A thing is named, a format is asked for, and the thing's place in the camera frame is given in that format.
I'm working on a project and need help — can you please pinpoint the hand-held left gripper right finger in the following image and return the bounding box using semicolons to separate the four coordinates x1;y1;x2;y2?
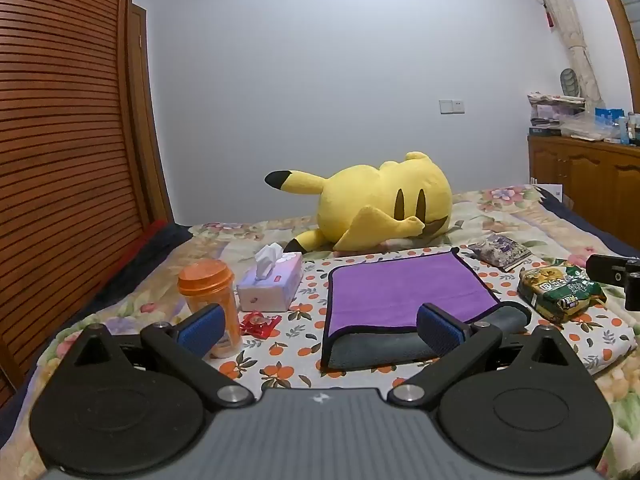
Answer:
389;303;583;407

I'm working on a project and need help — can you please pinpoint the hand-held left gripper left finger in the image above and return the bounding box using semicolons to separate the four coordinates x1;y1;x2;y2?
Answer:
65;304;256;408

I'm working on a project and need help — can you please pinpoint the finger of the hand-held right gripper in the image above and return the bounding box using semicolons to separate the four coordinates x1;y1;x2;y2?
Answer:
624;271;640;312
586;254;640;282

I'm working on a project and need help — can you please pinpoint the purple and grey towel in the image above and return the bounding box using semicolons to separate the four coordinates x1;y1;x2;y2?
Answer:
320;247;533;372

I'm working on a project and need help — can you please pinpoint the orange plastic bottle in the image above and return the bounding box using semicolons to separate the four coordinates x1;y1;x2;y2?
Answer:
177;260;244;359

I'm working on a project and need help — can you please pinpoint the green snack packet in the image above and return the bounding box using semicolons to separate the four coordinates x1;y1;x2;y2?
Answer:
517;258;608;325

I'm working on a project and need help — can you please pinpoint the red candy wrapper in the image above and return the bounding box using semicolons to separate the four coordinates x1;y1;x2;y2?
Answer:
239;311;282;337

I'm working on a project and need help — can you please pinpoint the white tissue box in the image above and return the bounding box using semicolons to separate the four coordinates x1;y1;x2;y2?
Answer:
236;242;304;313

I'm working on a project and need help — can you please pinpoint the white flat box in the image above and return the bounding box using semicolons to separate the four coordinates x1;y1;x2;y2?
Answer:
530;177;566;198

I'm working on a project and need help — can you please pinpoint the purple snack packet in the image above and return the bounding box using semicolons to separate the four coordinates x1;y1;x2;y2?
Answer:
467;234;532;273

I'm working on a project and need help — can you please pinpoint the orange fruit print cloth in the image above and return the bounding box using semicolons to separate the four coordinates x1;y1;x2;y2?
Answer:
170;247;638;391

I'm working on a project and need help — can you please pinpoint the wooden cabinet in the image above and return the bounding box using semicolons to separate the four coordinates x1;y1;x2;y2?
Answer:
527;132;640;241

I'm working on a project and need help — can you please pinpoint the small bottles group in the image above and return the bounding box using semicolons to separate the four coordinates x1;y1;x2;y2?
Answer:
617;112;640;147

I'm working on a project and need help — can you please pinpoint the clear plastic bag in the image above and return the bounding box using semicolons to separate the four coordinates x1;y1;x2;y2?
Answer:
560;110;608;142

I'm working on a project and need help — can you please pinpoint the yellow plush toy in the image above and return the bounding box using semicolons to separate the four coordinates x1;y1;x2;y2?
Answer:
264;151;453;253

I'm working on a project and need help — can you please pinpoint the stack of papers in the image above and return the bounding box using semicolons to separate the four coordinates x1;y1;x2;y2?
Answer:
527;91;586;136

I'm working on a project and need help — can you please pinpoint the grey hand fan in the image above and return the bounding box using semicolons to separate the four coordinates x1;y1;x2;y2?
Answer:
560;67;583;97

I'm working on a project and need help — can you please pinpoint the wooden louvred wardrobe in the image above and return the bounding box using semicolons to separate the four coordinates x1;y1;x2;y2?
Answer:
0;0;176;406

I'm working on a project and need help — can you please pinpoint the cream patterned curtain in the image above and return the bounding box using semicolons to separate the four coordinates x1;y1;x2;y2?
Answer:
522;0;603;106

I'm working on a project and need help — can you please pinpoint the wooden window frame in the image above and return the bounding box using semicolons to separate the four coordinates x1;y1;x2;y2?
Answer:
590;0;640;92

